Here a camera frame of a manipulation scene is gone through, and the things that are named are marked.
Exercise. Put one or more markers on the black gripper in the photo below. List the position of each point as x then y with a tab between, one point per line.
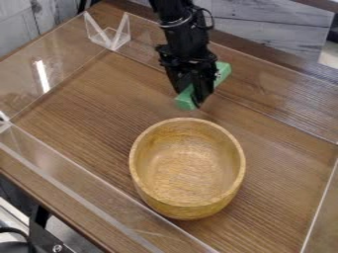
184	54

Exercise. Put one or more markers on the green rectangular block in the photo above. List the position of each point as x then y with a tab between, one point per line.
183	100

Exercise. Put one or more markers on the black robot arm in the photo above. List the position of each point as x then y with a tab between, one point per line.
177	11

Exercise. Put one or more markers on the brown wooden bowl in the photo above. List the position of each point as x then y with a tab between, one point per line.
187	165

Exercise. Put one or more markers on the clear acrylic tray wall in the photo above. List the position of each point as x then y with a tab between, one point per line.
77	101

